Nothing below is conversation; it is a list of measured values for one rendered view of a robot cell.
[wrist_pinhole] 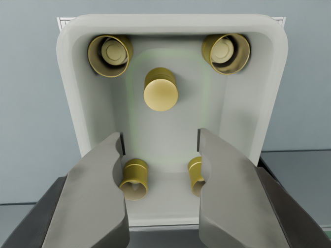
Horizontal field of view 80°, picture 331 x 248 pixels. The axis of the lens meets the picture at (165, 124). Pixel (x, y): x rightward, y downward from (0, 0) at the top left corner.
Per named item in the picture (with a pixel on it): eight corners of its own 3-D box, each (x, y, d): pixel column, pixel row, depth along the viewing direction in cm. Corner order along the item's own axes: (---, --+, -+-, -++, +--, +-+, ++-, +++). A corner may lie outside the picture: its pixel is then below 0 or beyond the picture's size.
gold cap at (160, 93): (143, 67, 22) (140, 78, 18) (175, 66, 22) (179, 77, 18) (146, 97, 24) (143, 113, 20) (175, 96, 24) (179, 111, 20)
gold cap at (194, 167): (197, 174, 24) (191, 153, 28) (187, 195, 26) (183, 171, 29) (224, 180, 25) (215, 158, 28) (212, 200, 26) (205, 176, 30)
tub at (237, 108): (112, 177, 31) (98, 229, 24) (84, 15, 21) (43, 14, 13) (221, 173, 32) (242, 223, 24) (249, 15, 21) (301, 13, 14)
